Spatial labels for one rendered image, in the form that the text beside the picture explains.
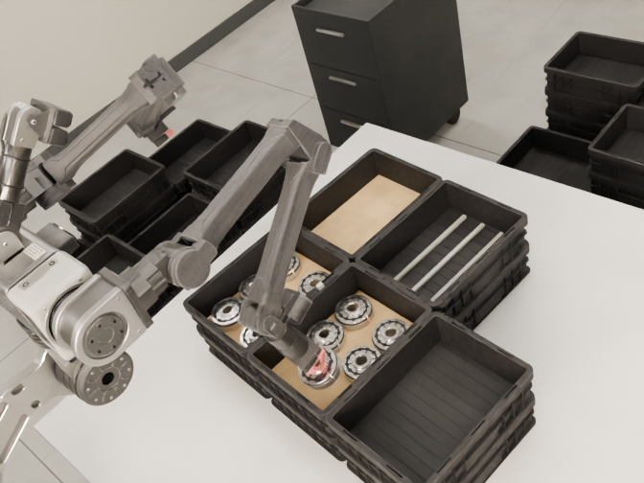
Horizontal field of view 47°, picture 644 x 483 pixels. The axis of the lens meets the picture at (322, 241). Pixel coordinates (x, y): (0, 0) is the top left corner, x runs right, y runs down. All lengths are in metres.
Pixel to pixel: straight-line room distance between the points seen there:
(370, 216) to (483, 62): 2.28
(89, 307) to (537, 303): 1.28
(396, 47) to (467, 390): 1.88
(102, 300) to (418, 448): 0.82
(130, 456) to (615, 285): 1.42
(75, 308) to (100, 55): 3.61
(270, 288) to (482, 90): 2.83
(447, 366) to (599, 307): 0.50
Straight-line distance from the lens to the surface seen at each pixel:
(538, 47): 4.53
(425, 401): 1.85
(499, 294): 2.15
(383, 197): 2.37
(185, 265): 1.42
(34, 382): 1.82
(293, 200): 1.58
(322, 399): 1.91
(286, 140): 1.54
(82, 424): 2.33
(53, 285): 1.42
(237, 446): 2.07
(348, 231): 2.28
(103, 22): 4.88
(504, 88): 4.22
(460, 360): 1.91
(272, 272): 1.57
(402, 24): 3.37
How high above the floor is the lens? 2.37
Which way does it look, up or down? 43 degrees down
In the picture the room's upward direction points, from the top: 18 degrees counter-clockwise
